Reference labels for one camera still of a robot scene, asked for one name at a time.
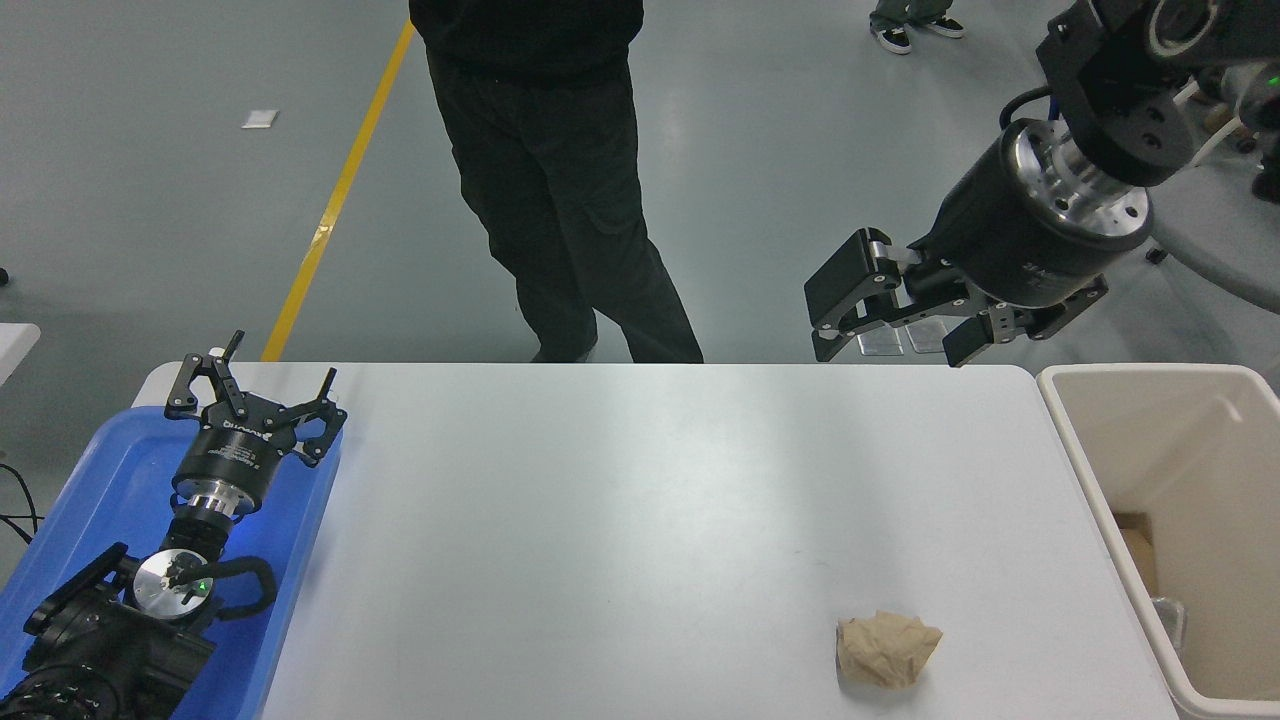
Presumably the clear plastic scrap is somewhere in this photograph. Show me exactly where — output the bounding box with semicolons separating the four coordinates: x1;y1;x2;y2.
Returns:
1150;597;1189;658

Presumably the large pale bin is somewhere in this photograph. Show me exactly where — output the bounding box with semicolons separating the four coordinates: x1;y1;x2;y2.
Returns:
1037;363;1280;720

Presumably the person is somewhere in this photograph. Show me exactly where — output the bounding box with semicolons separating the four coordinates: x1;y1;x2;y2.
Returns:
408;0;704;364
868;0;966;54

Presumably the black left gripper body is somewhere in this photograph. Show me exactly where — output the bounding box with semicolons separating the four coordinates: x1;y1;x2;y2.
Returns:
172;395;301;501

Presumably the white side table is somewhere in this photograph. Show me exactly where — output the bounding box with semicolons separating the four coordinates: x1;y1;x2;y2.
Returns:
0;323;41;386

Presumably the grey-seat office chair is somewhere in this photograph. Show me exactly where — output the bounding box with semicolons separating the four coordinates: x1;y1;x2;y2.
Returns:
1120;165;1280;316

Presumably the brown cardboard piece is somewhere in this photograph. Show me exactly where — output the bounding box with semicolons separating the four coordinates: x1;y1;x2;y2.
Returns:
1112;512;1161;598

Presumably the tan paper ball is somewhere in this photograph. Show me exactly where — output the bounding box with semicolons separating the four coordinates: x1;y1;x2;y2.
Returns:
836;611;944;690

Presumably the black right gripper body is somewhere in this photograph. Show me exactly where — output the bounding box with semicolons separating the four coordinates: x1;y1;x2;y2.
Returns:
918;122;1146;311

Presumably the black floor cable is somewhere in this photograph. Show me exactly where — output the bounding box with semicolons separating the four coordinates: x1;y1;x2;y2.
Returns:
0;463;41;546

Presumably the blue plastic tray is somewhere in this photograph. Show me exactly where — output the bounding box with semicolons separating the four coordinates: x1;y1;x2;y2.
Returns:
0;405;344;720

